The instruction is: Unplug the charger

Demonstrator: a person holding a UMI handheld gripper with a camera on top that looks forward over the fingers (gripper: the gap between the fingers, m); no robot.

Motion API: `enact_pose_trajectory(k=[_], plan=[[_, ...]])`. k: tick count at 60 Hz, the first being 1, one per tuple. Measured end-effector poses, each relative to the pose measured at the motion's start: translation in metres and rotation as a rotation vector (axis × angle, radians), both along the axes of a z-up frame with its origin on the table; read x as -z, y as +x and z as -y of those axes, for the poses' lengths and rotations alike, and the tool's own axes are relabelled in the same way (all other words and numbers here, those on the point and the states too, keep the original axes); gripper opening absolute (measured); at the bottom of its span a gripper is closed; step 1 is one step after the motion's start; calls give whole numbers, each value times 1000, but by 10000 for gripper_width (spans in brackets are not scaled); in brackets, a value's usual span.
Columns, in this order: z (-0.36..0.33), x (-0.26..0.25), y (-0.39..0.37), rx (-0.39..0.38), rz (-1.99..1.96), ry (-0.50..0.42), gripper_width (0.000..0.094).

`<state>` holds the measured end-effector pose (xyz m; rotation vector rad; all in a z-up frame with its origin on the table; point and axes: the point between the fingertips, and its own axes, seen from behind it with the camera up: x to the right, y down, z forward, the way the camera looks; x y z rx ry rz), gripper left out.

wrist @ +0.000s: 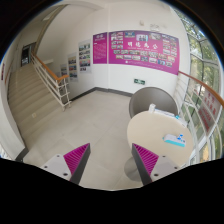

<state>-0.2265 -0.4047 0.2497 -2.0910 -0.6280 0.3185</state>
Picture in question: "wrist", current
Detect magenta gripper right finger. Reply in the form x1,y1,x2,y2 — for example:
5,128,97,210
131,142,182,186

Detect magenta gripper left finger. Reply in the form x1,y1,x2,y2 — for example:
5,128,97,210
40,142,92,186

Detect round cream table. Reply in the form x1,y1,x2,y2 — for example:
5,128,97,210
124,111,193,184

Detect white bottle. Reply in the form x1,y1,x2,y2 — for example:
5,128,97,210
148,103,156,113

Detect grey round-back chair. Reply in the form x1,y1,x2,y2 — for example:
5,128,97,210
129,87,178,117

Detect cream staircase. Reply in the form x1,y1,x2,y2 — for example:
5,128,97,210
8,64,62,139

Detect staircase railing wooden handrail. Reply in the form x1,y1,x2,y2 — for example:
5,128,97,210
31,53,71,110

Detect window railing wooden handrail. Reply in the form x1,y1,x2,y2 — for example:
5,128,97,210
174,71,224,165

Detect green exit sign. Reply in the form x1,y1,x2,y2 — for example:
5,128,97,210
134,79,145,85

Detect red window banner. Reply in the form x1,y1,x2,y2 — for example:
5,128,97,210
199,90,221,134

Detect white photo notice board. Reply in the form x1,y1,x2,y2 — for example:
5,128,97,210
78,40,91,72

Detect dark doorway upstairs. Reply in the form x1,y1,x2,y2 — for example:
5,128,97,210
21,42,36,66

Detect large magenta wall poster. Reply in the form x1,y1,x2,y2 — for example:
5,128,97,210
109,30,180,75

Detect narrow magenta wall poster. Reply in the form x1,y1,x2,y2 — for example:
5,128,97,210
93,33,107,64

